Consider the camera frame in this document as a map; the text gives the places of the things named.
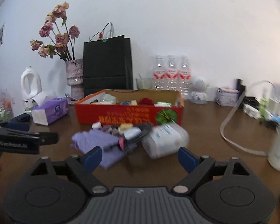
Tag right water bottle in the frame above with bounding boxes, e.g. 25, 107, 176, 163
178, 55, 192, 100

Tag iridescent plastic bag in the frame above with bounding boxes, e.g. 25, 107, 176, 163
100, 94, 117, 105

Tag left water bottle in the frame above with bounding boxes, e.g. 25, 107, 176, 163
153, 55, 166, 90

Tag cotton buds box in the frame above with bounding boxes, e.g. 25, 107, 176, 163
141, 123, 190, 159

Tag dried pink roses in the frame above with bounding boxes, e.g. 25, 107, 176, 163
30, 1, 80, 61

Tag white tin box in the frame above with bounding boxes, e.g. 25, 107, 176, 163
215, 88, 239, 107

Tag green spray bottle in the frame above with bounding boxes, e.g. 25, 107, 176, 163
259, 96, 267, 120

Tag black paper bag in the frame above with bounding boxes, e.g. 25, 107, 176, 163
83, 22, 133, 96

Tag white detergent jug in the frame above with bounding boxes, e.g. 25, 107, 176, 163
20, 66, 42, 113

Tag white power strip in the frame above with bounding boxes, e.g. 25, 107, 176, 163
243, 104, 260, 119

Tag dark blue case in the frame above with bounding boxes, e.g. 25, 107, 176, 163
10, 113, 31, 124

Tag blue yellow sponge toy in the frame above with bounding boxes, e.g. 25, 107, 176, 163
120, 100, 137, 106

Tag red fabric rose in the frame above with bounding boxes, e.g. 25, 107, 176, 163
139, 98, 154, 106

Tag white charging cable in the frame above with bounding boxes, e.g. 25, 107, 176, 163
219, 80, 277, 157

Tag black small bottle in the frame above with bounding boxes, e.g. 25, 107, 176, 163
236, 79, 246, 100

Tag middle water bottle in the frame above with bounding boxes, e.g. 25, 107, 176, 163
165, 55, 178, 91

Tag red cardboard box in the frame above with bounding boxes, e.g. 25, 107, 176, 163
75, 90, 184, 125

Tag purple woven cloth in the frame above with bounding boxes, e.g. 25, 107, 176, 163
72, 130, 126, 169

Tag white robot speaker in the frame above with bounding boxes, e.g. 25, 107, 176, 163
190, 76, 208, 104

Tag green tissue packet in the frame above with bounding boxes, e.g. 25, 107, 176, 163
154, 102, 171, 108

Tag water bottle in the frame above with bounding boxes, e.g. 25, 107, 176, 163
153, 55, 166, 90
178, 55, 192, 100
165, 55, 178, 91

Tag black braided usb cable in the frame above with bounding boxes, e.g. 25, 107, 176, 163
107, 123, 154, 153

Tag glass cup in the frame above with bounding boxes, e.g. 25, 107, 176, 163
136, 73, 153, 90

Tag pink ceramic vase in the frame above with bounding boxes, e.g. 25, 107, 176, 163
66, 59, 84, 100

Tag purple tissue pack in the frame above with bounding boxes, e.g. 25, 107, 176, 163
31, 91, 69, 126

